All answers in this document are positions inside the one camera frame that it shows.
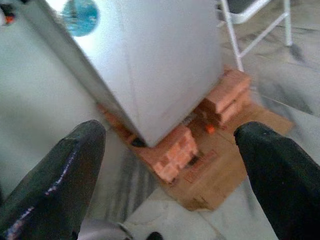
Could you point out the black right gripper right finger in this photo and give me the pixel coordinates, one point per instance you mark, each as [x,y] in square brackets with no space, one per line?
[282,180]

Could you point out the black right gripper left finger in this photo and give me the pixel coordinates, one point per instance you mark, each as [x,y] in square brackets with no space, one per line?
[55,190]

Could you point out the grey fridge cabinet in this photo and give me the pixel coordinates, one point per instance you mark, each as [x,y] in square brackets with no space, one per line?
[162,75]

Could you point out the brown cardboard sheet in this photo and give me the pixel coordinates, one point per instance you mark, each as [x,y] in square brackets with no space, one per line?
[212,180]

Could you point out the small orange object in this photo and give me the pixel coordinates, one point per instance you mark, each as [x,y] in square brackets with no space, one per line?
[210,129]

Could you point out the red brick stack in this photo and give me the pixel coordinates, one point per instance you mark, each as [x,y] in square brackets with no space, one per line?
[230,97]
[175,155]

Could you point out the white folding chair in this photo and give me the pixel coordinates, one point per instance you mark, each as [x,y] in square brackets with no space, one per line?
[237,37]

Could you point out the blue round sticker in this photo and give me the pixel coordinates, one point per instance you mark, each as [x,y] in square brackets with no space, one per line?
[80,17]

